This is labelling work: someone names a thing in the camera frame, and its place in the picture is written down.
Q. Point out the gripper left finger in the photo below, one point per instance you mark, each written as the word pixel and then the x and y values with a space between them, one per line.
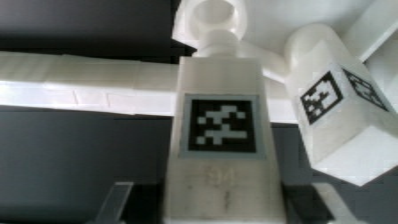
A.
pixel 109 215

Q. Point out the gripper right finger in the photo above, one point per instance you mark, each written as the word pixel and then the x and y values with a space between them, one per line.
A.
pixel 336 206

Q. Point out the white chair leg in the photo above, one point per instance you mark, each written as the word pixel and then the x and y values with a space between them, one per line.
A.
pixel 345 114
pixel 223 183

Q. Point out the white chair seat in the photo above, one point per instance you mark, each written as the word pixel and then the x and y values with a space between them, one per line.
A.
pixel 264 20

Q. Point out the white U-shaped fence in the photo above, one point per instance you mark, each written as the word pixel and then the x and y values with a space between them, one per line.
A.
pixel 132 87

